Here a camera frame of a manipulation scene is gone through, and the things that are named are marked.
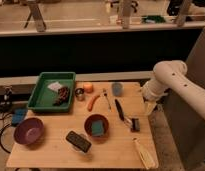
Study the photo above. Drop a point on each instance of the orange round fruit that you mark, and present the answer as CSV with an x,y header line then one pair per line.
x,y
88,87

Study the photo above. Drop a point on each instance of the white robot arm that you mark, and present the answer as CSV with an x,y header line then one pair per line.
x,y
171,74

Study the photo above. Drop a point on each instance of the blue cup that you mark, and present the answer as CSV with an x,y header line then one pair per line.
x,y
117,89

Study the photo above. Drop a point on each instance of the green plastic tray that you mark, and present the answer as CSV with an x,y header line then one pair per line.
x,y
42,98

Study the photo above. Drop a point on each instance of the blue box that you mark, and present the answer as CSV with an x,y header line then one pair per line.
x,y
18,116

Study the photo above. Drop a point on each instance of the teal sponge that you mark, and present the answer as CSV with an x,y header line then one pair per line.
x,y
97,128

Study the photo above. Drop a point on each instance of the purple bowl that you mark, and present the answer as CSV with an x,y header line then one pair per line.
x,y
28,131

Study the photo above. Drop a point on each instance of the black rectangular block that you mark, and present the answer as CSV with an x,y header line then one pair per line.
x,y
70,136

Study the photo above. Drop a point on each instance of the white cloth in tray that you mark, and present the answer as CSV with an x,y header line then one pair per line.
x,y
55,86

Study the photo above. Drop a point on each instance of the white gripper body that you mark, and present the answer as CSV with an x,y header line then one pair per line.
x,y
149,107

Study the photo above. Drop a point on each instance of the dark red bowl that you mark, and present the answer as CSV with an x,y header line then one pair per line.
x,y
91,119

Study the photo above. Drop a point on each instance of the black handled brush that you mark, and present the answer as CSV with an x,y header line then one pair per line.
x,y
132,123

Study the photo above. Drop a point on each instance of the brown item in tray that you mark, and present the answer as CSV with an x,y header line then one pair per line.
x,y
63,95

